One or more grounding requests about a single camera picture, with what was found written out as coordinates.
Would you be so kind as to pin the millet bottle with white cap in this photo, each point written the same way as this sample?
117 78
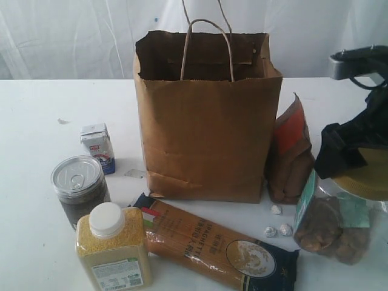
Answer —
111 246

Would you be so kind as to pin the clear plastic scrap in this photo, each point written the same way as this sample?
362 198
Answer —
135 173

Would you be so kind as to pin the small brown coffee pouch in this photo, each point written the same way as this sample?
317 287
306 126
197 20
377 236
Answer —
290 160

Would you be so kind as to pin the clear jar with gold lid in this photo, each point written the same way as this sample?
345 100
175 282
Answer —
342 216

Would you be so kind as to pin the small milk carton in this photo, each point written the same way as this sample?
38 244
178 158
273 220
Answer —
96 141

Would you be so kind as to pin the large brown paper bag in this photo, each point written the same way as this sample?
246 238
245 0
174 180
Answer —
207 106

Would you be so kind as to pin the crumpled foil ball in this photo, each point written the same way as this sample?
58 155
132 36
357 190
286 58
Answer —
285 230
270 232
276 210

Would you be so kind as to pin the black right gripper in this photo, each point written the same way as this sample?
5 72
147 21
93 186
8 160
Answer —
340 142

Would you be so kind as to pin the dark can with pull-tab lid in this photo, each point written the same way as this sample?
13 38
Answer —
80 185

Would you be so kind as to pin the spaghetti packet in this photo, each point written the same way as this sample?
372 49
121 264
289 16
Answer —
224 255

